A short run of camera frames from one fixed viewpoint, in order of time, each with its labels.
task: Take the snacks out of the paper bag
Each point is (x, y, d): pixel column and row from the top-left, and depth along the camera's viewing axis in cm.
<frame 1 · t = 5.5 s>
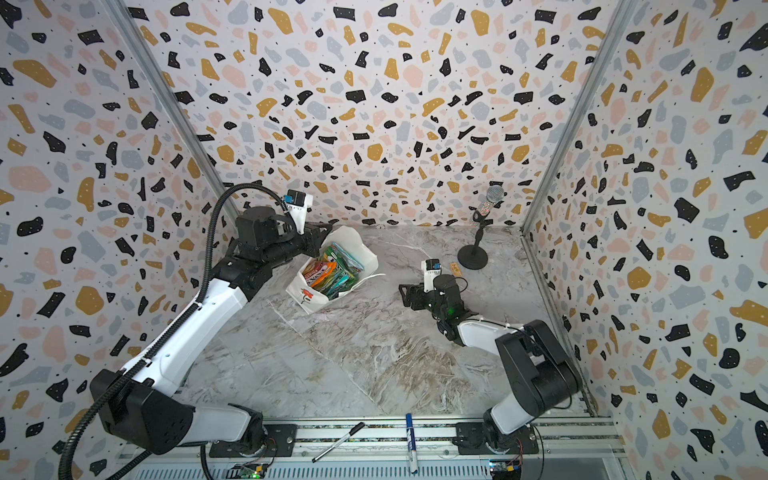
left hand: (330, 221, 72), fingers closed
right hand: (404, 280, 89), fingers open
white paper bag red flowers: (308, 298, 83), point 17 cm above the table
microphone on black stand: (475, 257, 114), on the table

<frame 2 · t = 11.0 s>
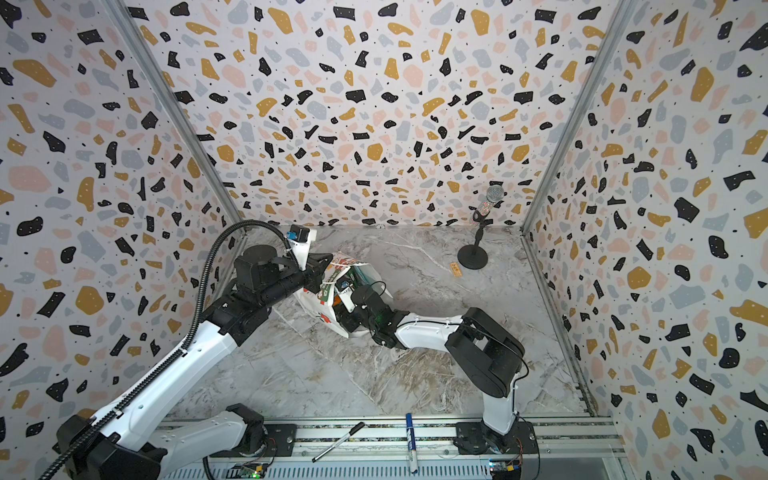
left hand: (329, 251, 70), fingers closed
right hand: (335, 297, 85), fingers open
white paper bag red flowers: (319, 304, 79), point 20 cm above the table
the other named things where they were.

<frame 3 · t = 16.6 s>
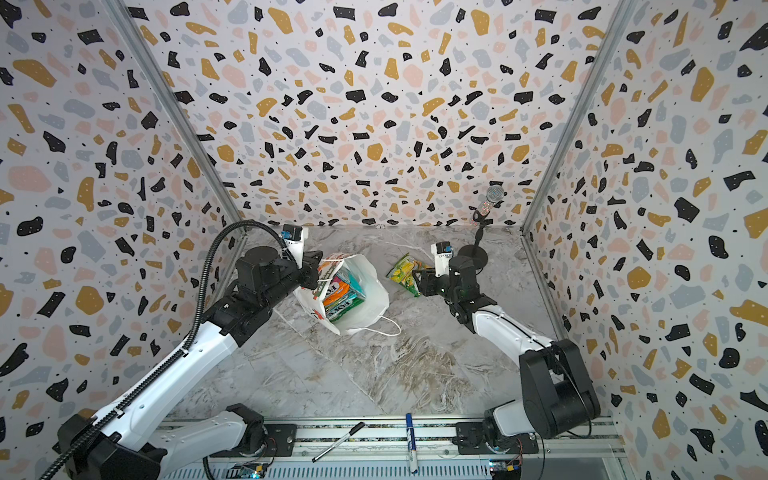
left hand: (318, 247, 72), fingers closed
right hand: (414, 266, 85), fingers open
yellow green snack packet: (402, 273, 106), point 4 cm above the table
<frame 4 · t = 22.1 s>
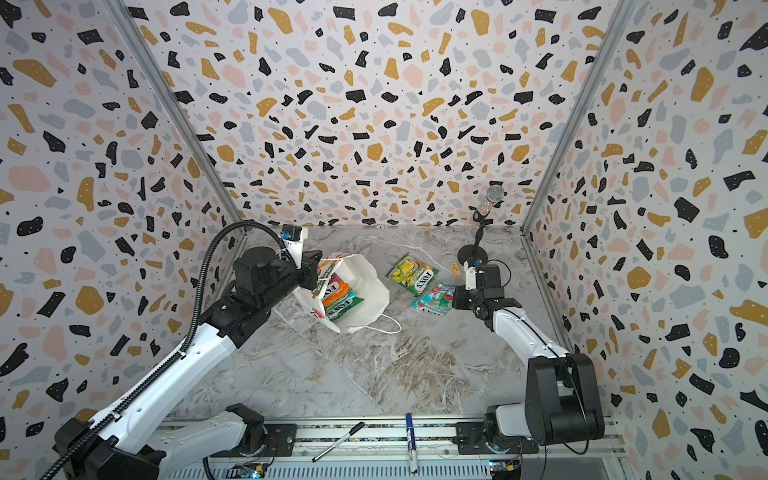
left hand: (317, 247, 71), fingers closed
right hand: (453, 285, 90), fingers closed
teal pink snack packet: (438, 301, 92), point 10 cm above the table
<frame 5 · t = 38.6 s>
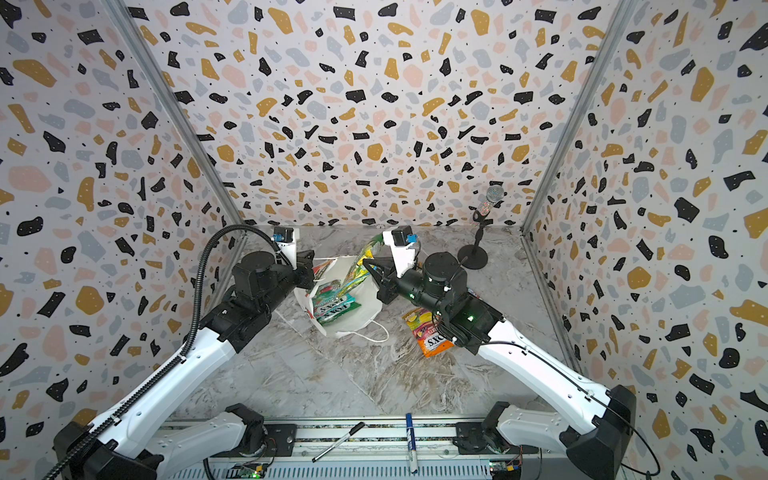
left hand: (310, 246, 72), fingers closed
right hand: (360, 257, 60), fingers closed
